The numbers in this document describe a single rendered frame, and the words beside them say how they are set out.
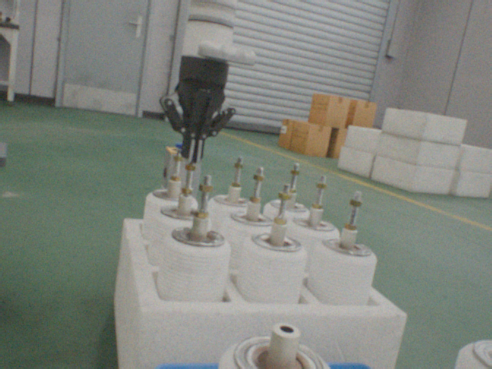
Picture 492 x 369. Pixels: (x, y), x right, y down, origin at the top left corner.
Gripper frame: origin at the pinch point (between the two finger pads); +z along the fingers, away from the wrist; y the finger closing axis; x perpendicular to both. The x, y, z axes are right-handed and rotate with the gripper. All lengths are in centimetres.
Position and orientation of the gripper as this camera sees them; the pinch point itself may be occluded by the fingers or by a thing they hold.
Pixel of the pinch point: (192, 150)
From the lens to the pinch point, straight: 75.5
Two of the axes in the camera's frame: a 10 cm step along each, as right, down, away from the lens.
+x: 5.4, 2.5, -8.0
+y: -8.2, -0.3, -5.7
